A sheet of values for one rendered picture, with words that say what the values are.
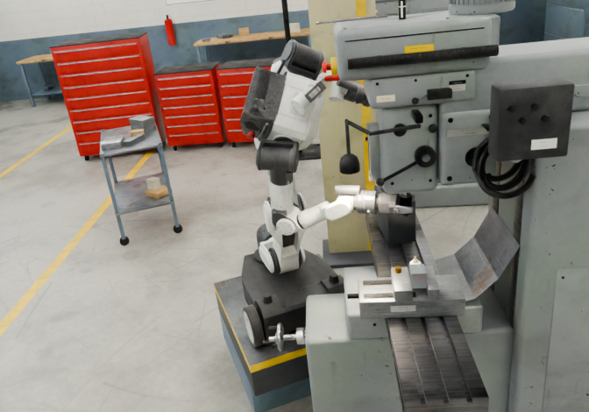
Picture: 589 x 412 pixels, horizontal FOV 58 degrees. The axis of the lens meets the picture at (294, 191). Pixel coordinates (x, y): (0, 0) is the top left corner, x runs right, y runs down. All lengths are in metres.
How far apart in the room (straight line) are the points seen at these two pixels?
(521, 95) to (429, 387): 0.85
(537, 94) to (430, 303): 0.75
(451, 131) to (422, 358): 0.73
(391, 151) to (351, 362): 0.86
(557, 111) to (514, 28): 9.93
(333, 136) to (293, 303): 1.47
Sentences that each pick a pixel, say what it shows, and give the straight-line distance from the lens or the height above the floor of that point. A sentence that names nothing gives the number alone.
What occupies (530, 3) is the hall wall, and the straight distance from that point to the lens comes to 11.58.
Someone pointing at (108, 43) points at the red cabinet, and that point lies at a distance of 6.88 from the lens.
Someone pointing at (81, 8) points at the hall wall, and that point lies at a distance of 11.76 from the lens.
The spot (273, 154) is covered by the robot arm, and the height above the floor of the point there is 1.44.
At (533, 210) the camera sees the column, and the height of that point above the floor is 1.28.
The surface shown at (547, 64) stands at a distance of 1.87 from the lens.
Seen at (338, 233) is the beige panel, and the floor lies 0.20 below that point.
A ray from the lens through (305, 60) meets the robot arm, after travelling 2.15.
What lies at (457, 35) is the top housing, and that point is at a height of 1.84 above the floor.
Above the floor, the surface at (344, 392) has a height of 0.49.
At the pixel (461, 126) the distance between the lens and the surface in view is 1.82.
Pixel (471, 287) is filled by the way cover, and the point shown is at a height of 0.91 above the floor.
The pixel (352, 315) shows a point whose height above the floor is 0.87.
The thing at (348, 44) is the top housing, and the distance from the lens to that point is 1.70.
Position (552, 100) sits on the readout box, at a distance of 1.61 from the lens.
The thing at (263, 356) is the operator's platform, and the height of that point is 0.40.
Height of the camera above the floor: 2.10
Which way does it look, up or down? 23 degrees down
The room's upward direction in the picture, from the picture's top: 6 degrees counter-clockwise
